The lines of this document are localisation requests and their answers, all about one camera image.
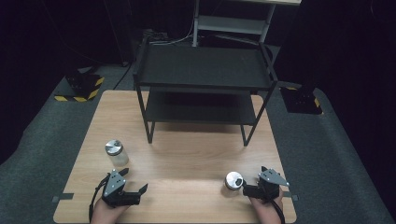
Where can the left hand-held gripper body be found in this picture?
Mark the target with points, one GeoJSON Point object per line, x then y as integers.
{"type": "Point", "coordinates": [114, 186]}

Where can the black stand base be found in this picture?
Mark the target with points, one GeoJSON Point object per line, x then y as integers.
{"type": "Point", "coordinates": [300, 101]}

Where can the grey metal stand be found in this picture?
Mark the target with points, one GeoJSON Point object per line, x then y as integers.
{"type": "Point", "coordinates": [232, 23]}

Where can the yellow-black striped stand base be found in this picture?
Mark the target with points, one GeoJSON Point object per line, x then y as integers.
{"type": "Point", "coordinates": [81, 88]}

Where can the black two-tier metal rack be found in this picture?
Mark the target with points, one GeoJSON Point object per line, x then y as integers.
{"type": "Point", "coordinates": [205, 67]}

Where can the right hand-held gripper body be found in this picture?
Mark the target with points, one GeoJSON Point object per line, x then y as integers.
{"type": "Point", "coordinates": [268, 183]}

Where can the person's right hand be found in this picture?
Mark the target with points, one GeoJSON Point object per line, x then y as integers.
{"type": "Point", "coordinates": [267, 211]}

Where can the person's left hand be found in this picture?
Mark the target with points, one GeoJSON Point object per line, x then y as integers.
{"type": "Point", "coordinates": [106, 214]}

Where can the grey tape strip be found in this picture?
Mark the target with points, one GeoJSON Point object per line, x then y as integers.
{"type": "Point", "coordinates": [291, 196]}
{"type": "Point", "coordinates": [63, 197]}

